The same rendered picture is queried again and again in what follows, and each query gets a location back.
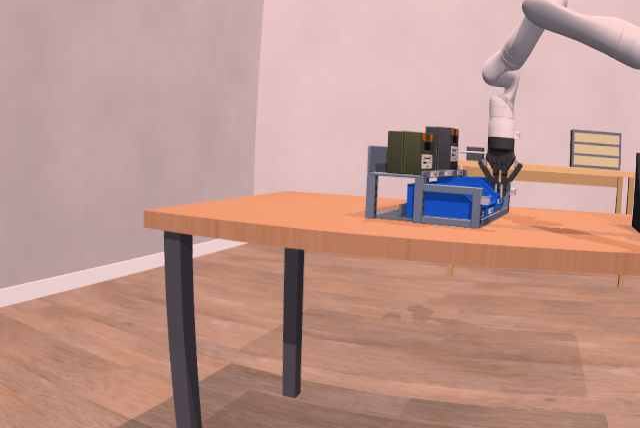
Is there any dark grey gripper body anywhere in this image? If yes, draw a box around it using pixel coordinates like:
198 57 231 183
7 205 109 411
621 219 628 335
486 137 516 171

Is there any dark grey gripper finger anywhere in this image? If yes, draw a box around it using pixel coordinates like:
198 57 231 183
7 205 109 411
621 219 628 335
500 158 523 199
478 157 499 193

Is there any blue bin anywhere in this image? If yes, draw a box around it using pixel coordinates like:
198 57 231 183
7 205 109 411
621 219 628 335
406 183 472 219
437 176 504 208
430 181 496 216

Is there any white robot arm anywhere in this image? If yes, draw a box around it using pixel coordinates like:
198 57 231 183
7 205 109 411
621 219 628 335
482 0 640 139

